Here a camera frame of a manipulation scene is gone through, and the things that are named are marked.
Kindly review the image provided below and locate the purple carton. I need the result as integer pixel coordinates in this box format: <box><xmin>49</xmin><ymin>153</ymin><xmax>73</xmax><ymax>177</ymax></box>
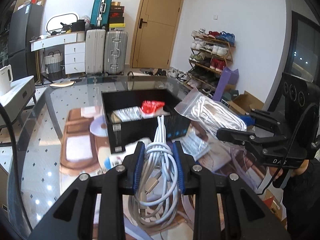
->
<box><xmin>214</xmin><ymin>66</ymin><xmax>239</xmax><ymax>103</ymax></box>

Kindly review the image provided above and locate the white side table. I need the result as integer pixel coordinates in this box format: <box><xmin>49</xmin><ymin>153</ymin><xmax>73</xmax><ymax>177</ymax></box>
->
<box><xmin>0</xmin><ymin>75</ymin><xmax>37</xmax><ymax>128</ymax></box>

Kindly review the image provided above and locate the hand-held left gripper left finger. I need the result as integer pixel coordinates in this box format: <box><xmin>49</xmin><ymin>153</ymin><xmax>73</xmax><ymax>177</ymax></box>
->
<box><xmin>29</xmin><ymin>141</ymin><xmax>146</xmax><ymax>240</ymax></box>

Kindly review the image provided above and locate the zip bag of white cords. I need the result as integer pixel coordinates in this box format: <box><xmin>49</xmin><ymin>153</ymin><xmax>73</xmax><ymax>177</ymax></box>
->
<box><xmin>174</xmin><ymin>89</ymin><xmax>248</xmax><ymax>140</ymax></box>

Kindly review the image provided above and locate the stack of shoe boxes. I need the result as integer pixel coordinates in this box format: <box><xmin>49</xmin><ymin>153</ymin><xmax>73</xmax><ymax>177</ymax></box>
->
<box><xmin>109</xmin><ymin>1</ymin><xmax>125</xmax><ymax>31</ymax></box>

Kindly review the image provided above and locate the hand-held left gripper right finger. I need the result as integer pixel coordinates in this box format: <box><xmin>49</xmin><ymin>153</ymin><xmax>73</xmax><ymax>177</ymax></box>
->
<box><xmin>172</xmin><ymin>141</ymin><xmax>292</xmax><ymax>240</ymax></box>

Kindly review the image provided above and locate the black storage box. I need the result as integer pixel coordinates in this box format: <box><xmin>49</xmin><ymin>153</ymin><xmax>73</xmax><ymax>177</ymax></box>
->
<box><xmin>101</xmin><ymin>89</ymin><xmax>192</xmax><ymax>154</ymax></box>

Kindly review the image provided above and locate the person's right hand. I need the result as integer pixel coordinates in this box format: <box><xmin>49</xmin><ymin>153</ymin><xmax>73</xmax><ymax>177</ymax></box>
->
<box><xmin>269</xmin><ymin>159</ymin><xmax>310</xmax><ymax>183</ymax></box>

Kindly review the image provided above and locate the wooden door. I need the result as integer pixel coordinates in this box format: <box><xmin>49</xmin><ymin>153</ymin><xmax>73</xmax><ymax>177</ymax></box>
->
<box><xmin>130</xmin><ymin>0</ymin><xmax>187</xmax><ymax>69</ymax></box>

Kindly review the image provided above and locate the collection of racked sneakers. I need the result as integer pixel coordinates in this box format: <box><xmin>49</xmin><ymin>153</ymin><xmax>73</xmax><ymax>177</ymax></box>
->
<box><xmin>187</xmin><ymin>29</ymin><xmax>235</xmax><ymax>93</ymax></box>

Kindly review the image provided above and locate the flat white cable coil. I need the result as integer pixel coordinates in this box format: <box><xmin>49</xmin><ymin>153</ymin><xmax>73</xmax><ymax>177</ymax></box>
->
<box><xmin>125</xmin><ymin>192</ymin><xmax>198</xmax><ymax>230</ymax></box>

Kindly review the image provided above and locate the white printed packet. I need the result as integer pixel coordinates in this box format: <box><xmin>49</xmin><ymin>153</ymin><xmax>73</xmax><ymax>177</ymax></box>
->
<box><xmin>111</xmin><ymin>106</ymin><xmax>147</xmax><ymax>123</ymax></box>

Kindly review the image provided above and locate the wooden shoe rack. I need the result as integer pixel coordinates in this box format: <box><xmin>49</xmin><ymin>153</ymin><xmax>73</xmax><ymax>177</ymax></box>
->
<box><xmin>187</xmin><ymin>30</ymin><xmax>237</xmax><ymax>93</ymax></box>

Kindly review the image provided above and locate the clear printed packet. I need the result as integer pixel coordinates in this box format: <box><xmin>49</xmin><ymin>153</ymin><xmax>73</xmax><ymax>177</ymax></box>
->
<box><xmin>179</xmin><ymin>126</ymin><xmax>212</xmax><ymax>160</ymax></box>

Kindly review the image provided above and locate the silver suitcase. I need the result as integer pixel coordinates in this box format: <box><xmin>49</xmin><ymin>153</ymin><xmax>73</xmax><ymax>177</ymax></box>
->
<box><xmin>103</xmin><ymin>30</ymin><xmax>128</xmax><ymax>75</ymax></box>

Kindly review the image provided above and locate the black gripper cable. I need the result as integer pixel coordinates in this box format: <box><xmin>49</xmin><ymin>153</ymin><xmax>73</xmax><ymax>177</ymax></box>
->
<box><xmin>256</xmin><ymin>104</ymin><xmax>315</xmax><ymax>195</ymax></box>

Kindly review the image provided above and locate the white charging cable bundle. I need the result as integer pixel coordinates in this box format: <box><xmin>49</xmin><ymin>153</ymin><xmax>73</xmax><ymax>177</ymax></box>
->
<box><xmin>134</xmin><ymin>115</ymin><xmax>184</xmax><ymax>205</ymax></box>

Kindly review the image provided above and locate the oval lit mirror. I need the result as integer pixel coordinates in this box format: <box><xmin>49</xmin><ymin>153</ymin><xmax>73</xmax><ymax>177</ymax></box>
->
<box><xmin>46</xmin><ymin>11</ymin><xmax>80</xmax><ymax>34</ymax></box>

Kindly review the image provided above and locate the red and white packet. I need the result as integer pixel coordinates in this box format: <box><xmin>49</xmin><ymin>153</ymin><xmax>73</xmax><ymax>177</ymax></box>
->
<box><xmin>140</xmin><ymin>100</ymin><xmax>166</xmax><ymax>114</ymax></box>

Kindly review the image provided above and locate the white electric kettle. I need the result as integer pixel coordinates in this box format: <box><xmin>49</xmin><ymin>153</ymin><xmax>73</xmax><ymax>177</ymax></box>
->
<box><xmin>0</xmin><ymin>64</ymin><xmax>13</xmax><ymax>97</ymax></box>

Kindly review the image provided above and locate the white vanity desk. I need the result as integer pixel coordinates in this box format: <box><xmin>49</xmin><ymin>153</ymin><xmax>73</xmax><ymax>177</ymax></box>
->
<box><xmin>30</xmin><ymin>31</ymin><xmax>87</xmax><ymax>75</ymax></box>

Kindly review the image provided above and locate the white suitcase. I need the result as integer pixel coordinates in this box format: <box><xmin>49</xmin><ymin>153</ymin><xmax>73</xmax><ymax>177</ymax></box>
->
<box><xmin>85</xmin><ymin>29</ymin><xmax>107</xmax><ymax>75</ymax></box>

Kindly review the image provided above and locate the open cardboard box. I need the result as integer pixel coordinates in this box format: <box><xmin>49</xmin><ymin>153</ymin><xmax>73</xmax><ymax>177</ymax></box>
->
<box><xmin>225</xmin><ymin>91</ymin><xmax>265</xmax><ymax>115</ymax></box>

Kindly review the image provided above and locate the person's right forearm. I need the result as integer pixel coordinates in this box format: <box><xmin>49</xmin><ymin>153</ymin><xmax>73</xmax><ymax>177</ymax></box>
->
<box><xmin>282</xmin><ymin>159</ymin><xmax>320</xmax><ymax>240</ymax></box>

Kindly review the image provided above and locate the teal suitcase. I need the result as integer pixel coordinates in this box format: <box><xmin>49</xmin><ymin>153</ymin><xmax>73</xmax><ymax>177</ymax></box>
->
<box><xmin>90</xmin><ymin>0</ymin><xmax>113</xmax><ymax>29</ymax></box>

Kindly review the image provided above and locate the woven grey white basket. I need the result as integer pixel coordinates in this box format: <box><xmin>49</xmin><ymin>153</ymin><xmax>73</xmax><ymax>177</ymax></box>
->
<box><xmin>44</xmin><ymin>51</ymin><xmax>64</xmax><ymax>80</ymax></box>

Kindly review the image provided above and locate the black refrigerator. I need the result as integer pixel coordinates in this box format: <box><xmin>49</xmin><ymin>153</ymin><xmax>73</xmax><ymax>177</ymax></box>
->
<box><xmin>7</xmin><ymin>4</ymin><xmax>44</xmax><ymax>77</ymax></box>

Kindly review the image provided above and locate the small cardboard box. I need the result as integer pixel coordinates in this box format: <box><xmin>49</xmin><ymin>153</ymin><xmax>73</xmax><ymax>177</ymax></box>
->
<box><xmin>261</xmin><ymin>189</ymin><xmax>288</xmax><ymax>228</ymax></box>

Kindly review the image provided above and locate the anime printed table mat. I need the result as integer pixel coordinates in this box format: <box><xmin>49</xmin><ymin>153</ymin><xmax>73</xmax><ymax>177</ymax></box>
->
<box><xmin>59</xmin><ymin>106</ymin><xmax>270</xmax><ymax>240</ymax></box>

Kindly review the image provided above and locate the black framed glass door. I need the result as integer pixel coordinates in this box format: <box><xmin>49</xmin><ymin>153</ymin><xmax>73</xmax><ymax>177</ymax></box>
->
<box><xmin>285</xmin><ymin>10</ymin><xmax>320</xmax><ymax>83</ymax></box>

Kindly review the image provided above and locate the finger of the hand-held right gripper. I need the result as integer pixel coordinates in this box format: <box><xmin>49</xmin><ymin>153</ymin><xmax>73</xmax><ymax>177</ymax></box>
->
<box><xmin>216</xmin><ymin>127</ymin><xmax>288</xmax><ymax>155</ymax></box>
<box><xmin>239</xmin><ymin>109</ymin><xmax>288</xmax><ymax>137</ymax></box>

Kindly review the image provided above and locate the loose shoes group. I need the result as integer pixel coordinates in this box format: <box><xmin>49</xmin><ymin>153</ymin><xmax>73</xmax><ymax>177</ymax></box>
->
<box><xmin>144</xmin><ymin>67</ymin><xmax>190</xmax><ymax>80</ymax></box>

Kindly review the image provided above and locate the black bag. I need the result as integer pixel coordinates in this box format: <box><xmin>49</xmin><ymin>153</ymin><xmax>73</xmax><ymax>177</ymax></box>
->
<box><xmin>71</xmin><ymin>19</ymin><xmax>87</xmax><ymax>32</ymax></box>

